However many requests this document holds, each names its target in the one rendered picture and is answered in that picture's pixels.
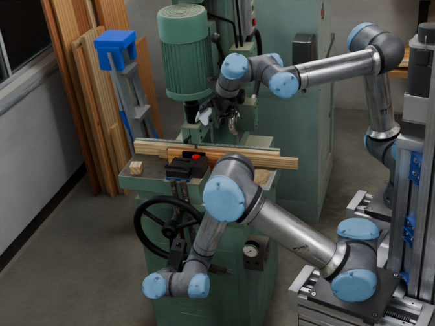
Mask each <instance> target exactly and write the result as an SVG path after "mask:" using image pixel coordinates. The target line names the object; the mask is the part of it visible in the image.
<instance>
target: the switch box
mask: <svg viewBox="0 0 435 326"><path fill-rule="evenodd" d="M233 2H234V21H235V26H236V35H237V36H238V35H239V30H238V19H237V13H236V2H235V0H233ZM251 2H252V0H238V6H239V12H240V24H241V35H242V36H249V35H251V33H252V31H253V30H254V29H255V28H256V25H255V26H254V25H253V24H252V20H253V19H254V18H256V15H255V0H253V3H252V4H251ZM252 5H254V13H253V15H252V12H253V11H252ZM253 26H254V28H253ZM252 28H253V29H252Z"/></svg>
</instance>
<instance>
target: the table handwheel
mask: <svg viewBox="0 0 435 326"><path fill-rule="evenodd" d="M158 203H167V204H173V205H176V206H178V207H180V208H182V209H184V210H181V217H179V216H175V214H174V215H173V217H172V219H169V220H167V221H166V222H164V221H162V220H160V219H159V218H158V217H156V216H154V215H153V214H151V213H150V212H149V211H147V210H146V208H148V207H149V206H151V205H153V204H158ZM185 210H186V211H187V212H188V213H189V214H191V215H192V216H193V217H194V219H195V220H193V221H190V222H187V223H183V224H180V223H181V221H182V219H183V217H184V215H185ZM142 214H144V215H146V216H148V217H149V218H151V219H153V220H154V221H155V222H156V223H158V224H160V225H161V226H163V227H162V230H161V232H162V234H163V236H165V237H166V238H168V239H169V242H170V250H171V247H172V243H173V239H175V238H176V237H177V234H178V233H179V231H180V229H182V228H186V227H188V226H192V225H195V224H199V226H200V225H201V222H202V220H203V216H202V215H201V213H200V212H199V211H198V210H197V209H196V208H195V207H194V206H192V205H191V204H190V203H188V202H186V201H184V200H182V199H180V198H177V197H173V196H169V195H156V196H153V197H150V198H148V199H146V200H144V201H142V202H141V203H140V204H139V205H138V207H137V209H136V210H135V213H134V217H133V225H134V229H135V232H136V234H137V236H138V238H139V239H140V241H141V242H142V244H143V245H144V246H145V247H146V248H147V249H148V250H150V251H151V252H153V253H154V254H155V255H157V256H159V257H161V258H164V259H168V256H169V254H170V253H169V252H167V251H165V250H162V249H160V248H159V247H157V246H155V245H154V244H153V243H152V242H151V241H150V240H149V239H148V238H147V237H146V235H145V233H144V231H143V229H142V225H141V217H142ZM189 254H190V253H187V254H184V258H183V261H186V260H187V259H188V256H189Z"/></svg>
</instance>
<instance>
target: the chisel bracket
mask: <svg viewBox="0 0 435 326"><path fill-rule="evenodd" d="M209 129H210V126H209V125H203V123H202V122H201V121H199V122H198V123H196V124H189V123H187V121H185V123H184V124H183V126H182V127H181V132H182V138H183V140H184V139H185V138H188V136H189V135H191V136H192V137H191V138H190V139H189V140H188V144H200V143H201V141H202V140H203V138H204V137H205V135H206V133H207V132H208V130H209Z"/></svg>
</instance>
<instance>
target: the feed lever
mask: <svg viewBox="0 0 435 326"><path fill-rule="evenodd" d="M210 39H211V41H212V42H213V43H215V44H216V46H217V49H218V51H219V55H220V56H221V60H222V62H224V60H225V56H224V53H223V51H222V48H221V45H220V43H219V42H220V40H221V36H220V35H219V34H218V33H213V34H212V35H211V37H210ZM236 98H237V100H238V103H237V104H243V103H244V101H245V90H244V89H239V92H238V94H237V96H236Z"/></svg>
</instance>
